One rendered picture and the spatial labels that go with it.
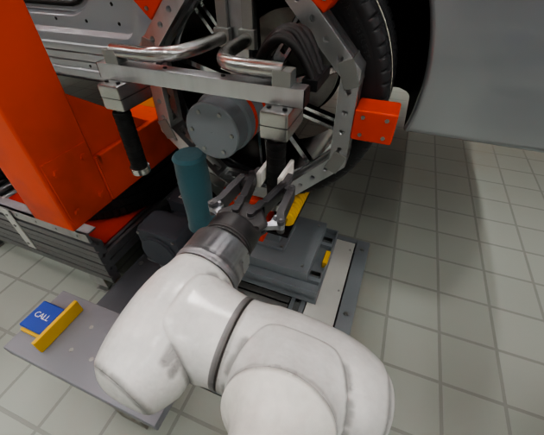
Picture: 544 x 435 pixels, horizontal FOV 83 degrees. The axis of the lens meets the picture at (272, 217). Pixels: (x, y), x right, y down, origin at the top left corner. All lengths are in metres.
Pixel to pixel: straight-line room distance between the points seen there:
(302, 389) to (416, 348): 1.13
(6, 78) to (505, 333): 1.75
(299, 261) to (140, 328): 0.93
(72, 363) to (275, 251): 0.74
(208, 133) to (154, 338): 0.47
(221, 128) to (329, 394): 0.53
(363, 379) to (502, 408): 1.12
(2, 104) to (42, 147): 0.12
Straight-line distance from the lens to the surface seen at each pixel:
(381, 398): 0.33
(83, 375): 0.86
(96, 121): 1.07
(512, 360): 1.53
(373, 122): 0.73
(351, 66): 0.69
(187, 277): 0.36
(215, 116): 0.67
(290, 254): 1.24
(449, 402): 1.34
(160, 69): 0.65
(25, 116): 0.93
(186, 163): 0.82
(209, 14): 0.91
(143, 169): 0.78
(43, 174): 0.97
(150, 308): 0.34
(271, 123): 0.53
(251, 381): 0.29
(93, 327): 0.92
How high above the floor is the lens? 1.16
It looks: 42 degrees down
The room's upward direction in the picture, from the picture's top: straight up
